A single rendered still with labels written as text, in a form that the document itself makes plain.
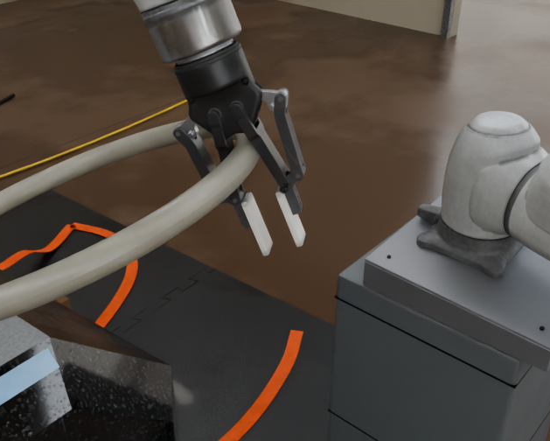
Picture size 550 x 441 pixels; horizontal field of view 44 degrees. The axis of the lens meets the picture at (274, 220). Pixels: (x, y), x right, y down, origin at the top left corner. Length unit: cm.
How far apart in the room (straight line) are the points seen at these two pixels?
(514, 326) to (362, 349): 36
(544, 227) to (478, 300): 19
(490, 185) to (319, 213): 196
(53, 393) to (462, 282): 75
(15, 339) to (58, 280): 63
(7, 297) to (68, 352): 62
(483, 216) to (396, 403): 46
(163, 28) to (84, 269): 25
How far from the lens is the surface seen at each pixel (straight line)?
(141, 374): 139
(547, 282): 138
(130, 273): 280
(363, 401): 158
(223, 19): 70
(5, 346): 123
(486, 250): 137
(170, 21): 69
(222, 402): 223
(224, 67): 70
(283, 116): 72
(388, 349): 144
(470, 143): 128
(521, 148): 127
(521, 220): 124
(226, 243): 296
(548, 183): 117
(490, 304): 130
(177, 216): 63
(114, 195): 340
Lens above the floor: 163
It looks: 32 degrees down
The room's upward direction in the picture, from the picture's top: straight up
